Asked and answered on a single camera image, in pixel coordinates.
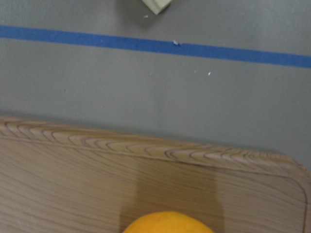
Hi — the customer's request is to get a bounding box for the cream bear tray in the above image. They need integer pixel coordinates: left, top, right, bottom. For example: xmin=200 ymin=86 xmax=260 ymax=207
xmin=142 ymin=0 xmax=172 ymax=15

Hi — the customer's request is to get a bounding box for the brown wooden tray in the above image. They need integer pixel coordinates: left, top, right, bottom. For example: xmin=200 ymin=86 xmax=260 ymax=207
xmin=0 ymin=116 xmax=311 ymax=233

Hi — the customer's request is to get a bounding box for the orange fruit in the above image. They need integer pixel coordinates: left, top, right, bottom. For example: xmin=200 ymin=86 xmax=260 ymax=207
xmin=124 ymin=211 xmax=213 ymax=233

